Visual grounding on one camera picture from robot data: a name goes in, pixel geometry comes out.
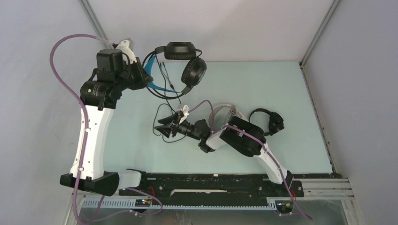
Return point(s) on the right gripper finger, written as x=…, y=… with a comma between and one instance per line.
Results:
x=166, y=130
x=172, y=119

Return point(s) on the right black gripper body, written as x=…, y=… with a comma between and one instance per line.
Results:
x=185, y=127

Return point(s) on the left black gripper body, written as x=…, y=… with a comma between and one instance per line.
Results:
x=133, y=76

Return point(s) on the black blue headphones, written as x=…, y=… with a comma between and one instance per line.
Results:
x=187, y=57

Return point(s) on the white headphones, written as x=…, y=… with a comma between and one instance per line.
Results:
x=222, y=113

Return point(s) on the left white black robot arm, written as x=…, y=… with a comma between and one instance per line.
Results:
x=117, y=70

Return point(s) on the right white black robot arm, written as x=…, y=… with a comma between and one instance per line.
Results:
x=243, y=136

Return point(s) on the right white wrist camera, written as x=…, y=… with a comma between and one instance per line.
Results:
x=183, y=110

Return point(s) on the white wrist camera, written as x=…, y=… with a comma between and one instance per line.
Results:
x=126, y=46
x=183, y=110

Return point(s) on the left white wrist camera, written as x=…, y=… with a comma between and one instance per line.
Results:
x=126, y=46

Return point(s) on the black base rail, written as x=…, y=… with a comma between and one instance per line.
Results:
x=222, y=190

